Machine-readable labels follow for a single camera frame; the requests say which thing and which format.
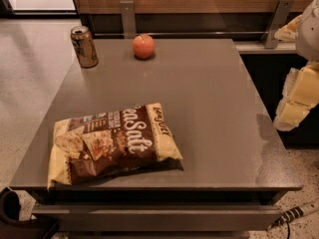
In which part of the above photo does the right metal bracket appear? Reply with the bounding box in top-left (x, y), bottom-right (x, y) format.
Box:
top-left (261, 0), bottom-right (294, 49)

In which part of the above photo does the red apple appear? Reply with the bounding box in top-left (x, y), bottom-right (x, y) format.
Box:
top-left (133, 34), bottom-right (155, 59)

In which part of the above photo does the brown sea salt chip bag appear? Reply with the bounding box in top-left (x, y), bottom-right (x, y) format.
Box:
top-left (47, 103), bottom-right (182, 188)

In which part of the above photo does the metal bracket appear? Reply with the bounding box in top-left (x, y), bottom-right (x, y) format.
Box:
top-left (261, 0), bottom-right (294, 49)
top-left (120, 0), bottom-right (137, 39)

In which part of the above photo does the gold soda can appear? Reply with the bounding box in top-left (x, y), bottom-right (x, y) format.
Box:
top-left (71, 26), bottom-right (99, 68)

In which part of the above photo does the left metal bracket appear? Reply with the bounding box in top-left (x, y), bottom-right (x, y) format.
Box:
top-left (120, 0), bottom-right (137, 39)

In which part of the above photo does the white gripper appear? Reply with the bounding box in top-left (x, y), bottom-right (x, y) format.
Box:
top-left (273, 0), bottom-right (319, 131)

